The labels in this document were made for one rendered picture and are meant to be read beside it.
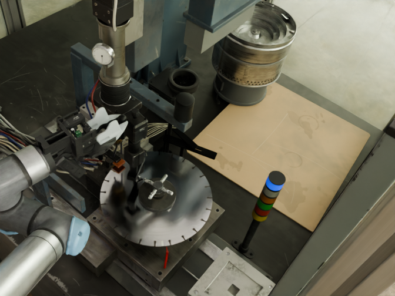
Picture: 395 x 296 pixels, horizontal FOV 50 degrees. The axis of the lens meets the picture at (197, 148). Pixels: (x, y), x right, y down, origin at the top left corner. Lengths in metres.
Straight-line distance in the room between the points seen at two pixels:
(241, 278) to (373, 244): 0.90
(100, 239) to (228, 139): 0.66
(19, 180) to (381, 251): 0.70
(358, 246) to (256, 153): 1.33
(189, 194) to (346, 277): 0.91
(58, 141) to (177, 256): 0.56
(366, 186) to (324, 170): 1.26
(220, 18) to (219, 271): 0.71
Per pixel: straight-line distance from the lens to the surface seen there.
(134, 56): 1.18
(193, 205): 1.26
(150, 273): 1.27
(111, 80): 1.04
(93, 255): 1.33
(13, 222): 0.97
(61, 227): 0.92
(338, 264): 0.41
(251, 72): 1.67
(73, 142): 0.92
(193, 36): 1.28
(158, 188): 1.22
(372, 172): 0.47
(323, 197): 1.66
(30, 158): 0.91
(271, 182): 1.11
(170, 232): 1.21
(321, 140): 1.84
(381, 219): 0.34
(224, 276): 1.24
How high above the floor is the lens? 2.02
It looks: 50 degrees down
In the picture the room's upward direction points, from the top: 12 degrees clockwise
